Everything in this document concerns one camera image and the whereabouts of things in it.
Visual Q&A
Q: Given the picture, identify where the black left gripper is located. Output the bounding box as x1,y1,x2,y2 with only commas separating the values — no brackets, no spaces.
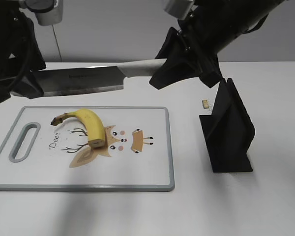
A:
0,9,46,99

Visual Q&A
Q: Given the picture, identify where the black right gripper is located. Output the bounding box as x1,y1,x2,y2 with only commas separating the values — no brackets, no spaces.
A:
149,4,251,90

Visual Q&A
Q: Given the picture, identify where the knife with white handle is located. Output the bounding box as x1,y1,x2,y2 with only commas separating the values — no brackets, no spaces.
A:
34,59,166,97

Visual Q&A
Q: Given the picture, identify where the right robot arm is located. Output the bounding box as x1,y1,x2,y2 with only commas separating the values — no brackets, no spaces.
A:
149,0,282,89

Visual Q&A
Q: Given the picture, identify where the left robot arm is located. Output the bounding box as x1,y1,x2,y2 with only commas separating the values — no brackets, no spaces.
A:
0,0,63,103

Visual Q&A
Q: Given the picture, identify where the yellow banana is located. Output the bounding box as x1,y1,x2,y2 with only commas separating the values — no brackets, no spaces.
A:
51,109,106,148

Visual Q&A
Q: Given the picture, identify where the small tan crumb piece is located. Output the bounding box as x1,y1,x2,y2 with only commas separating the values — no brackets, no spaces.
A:
202,100,210,109

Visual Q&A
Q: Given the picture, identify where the black knife stand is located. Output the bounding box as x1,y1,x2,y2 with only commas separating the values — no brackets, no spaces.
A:
199,78,255,173

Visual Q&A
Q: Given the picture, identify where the white grey-rimmed cutting board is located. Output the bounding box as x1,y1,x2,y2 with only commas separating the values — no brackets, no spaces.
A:
0,106,175,192

